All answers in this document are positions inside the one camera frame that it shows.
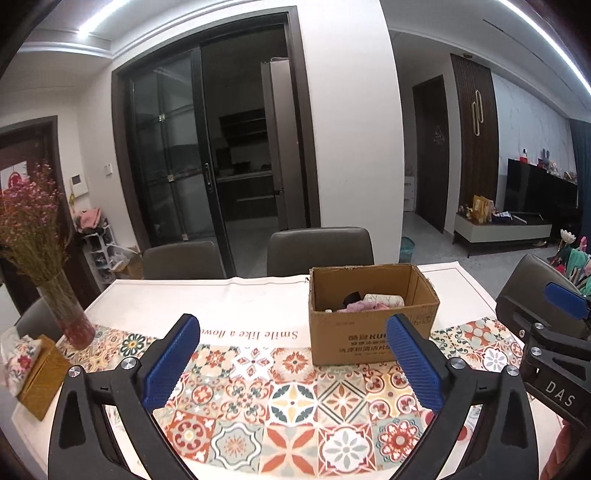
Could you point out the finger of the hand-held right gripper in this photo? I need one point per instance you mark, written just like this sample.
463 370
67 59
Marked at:
512 314
565 297

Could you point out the dark slatted wall panel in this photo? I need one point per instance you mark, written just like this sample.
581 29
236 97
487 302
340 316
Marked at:
475 138

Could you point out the white intercom panel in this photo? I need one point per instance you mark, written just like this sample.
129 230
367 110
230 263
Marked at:
79 185

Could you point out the dark blue curtain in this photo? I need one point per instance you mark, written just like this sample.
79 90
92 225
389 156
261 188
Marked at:
581 184

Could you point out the ceiling light strip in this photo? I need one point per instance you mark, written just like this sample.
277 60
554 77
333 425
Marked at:
549 41

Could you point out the colourful toy pile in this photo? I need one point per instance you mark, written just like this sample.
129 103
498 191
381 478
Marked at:
575 258

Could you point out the brown tissue box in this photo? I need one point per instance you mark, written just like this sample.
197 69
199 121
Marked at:
44 383

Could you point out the brown cardboard box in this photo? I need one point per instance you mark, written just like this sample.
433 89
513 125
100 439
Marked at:
351 341

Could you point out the white drawer cabinet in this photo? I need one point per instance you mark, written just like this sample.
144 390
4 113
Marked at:
409 194

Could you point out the black framed sliding glass door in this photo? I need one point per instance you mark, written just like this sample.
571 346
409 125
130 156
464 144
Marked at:
171 161

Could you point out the grey refrigerator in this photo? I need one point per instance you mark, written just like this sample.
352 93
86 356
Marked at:
277 147

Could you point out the person's right hand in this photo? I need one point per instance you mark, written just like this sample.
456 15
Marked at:
567 450

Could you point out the white television cabinet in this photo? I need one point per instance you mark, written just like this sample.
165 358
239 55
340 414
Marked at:
498 233

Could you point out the floral embroidered cloth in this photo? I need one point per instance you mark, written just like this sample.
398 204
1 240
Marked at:
18 360

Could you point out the grey dining chair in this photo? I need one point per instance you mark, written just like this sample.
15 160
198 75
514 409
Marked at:
39 318
318 251
526 281
184 261

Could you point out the yellow paper bags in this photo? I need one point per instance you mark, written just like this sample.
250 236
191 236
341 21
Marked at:
482 207

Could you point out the teal waste bin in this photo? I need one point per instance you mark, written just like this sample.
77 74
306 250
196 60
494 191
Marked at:
407 250

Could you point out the dried pink flower bouquet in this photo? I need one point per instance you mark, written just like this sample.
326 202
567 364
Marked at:
32 217

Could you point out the cream floral cloth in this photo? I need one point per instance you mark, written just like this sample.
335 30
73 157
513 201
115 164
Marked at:
385 300

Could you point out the white shoe rack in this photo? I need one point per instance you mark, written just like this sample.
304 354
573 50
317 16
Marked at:
104 254

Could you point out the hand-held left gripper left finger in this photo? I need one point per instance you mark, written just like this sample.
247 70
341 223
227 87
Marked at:
171 364

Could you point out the black patterned silk scarf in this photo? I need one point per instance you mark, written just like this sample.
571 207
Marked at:
353 297

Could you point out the black television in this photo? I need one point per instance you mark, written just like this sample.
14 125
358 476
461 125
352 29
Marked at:
540 191

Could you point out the patterned tile print tablecloth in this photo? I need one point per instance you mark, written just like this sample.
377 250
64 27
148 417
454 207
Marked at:
258 323

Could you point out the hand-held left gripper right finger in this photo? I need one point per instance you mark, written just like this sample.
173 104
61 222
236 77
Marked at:
415 364

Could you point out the purple fleece cloth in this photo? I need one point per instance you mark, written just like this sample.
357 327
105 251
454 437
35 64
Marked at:
358 307

